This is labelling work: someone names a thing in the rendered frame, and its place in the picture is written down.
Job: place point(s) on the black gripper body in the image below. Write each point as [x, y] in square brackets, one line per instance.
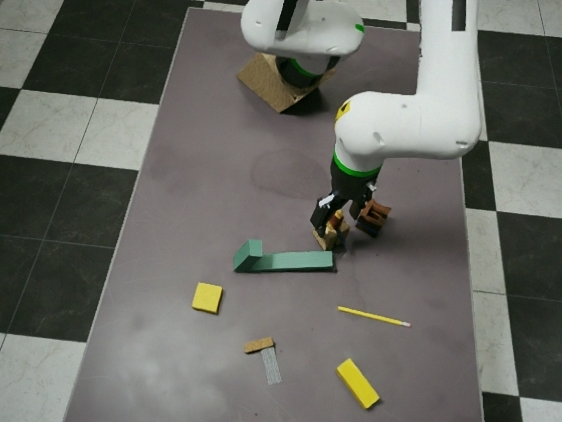
[339, 192]

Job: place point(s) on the try square with wooden stock and grey blade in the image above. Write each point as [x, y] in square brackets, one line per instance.
[269, 358]

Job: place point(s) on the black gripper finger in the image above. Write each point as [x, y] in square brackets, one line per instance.
[359, 204]
[323, 212]

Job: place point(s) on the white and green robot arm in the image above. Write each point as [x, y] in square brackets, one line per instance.
[442, 121]

